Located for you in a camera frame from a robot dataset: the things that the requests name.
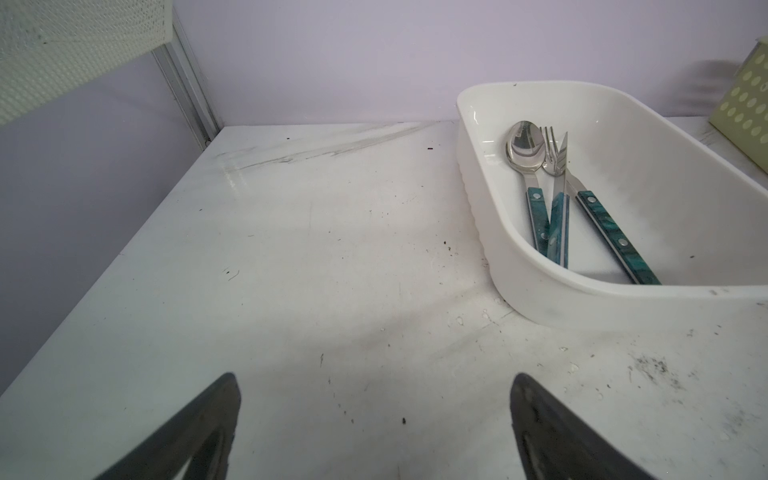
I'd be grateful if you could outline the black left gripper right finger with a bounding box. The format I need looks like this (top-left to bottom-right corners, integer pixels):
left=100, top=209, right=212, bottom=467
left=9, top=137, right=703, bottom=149
left=510, top=372, right=651, bottom=479

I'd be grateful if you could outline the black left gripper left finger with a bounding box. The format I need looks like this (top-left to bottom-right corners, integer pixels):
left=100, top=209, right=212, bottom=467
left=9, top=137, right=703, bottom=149
left=98, top=372, right=241, bottom=479

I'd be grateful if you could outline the fork with green handle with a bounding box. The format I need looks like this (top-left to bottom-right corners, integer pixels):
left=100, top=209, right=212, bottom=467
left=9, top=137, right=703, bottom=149
left=540, top=127, right=661, bottom=285

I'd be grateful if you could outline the spoon with green handle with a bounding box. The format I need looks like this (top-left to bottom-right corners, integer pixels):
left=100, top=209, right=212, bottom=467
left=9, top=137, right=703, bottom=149
left=505, top=120, right=549, bottom=256

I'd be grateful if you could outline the white plastic cutlery tub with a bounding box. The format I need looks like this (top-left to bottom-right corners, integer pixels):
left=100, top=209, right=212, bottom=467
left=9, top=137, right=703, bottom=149
left=456, top=81, right=767, bottom=331

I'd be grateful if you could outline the light green perforated basket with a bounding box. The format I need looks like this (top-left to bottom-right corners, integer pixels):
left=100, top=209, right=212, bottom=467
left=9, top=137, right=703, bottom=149
left=709, top=36, right=768, bottom=172

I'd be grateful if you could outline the upper white mesh shelf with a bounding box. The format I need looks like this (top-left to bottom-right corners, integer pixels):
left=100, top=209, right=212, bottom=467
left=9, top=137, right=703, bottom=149
left=1, top=0, right=173, bottom=125

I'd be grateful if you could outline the knife with green handle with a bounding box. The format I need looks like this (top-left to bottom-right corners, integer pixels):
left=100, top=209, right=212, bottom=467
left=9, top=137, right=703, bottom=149
left=545, top=127, right=570, bottom=268

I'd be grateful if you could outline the aluminium frame post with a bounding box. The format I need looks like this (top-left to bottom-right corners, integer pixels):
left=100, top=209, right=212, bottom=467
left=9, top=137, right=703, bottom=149
left=152, top=7, right=223, bottom=150

